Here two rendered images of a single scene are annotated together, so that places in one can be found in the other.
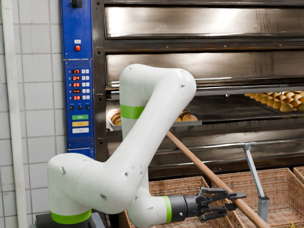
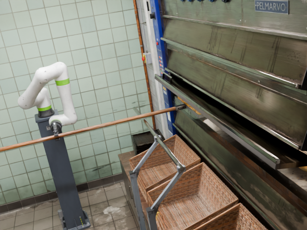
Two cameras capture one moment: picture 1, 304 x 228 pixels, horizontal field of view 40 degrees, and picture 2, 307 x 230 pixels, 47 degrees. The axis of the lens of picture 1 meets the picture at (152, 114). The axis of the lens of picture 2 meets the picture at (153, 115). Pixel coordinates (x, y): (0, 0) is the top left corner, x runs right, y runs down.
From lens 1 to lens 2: 360 cm
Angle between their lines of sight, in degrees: 88
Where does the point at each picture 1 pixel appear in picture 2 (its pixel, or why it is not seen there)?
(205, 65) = (194, 71)
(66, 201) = not seen: hidden behind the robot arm
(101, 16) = (163, 24)
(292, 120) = (241, 154)
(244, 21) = (204, 39)
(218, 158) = (205, 151)
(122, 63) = (172, 57)
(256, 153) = (222, 166)
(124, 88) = not seen: hidden behind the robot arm
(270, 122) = (228, 144)
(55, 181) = not seen: hidden behind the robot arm
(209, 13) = (193, 28)
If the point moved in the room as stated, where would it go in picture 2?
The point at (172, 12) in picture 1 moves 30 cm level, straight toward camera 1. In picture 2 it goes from (181, 25) to (141, 31)
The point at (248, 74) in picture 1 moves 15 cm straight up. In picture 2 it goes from (208, 89) to (206, 66)
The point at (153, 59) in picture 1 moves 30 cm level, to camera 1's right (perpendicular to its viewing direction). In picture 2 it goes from (181, 58) to (184, 66)
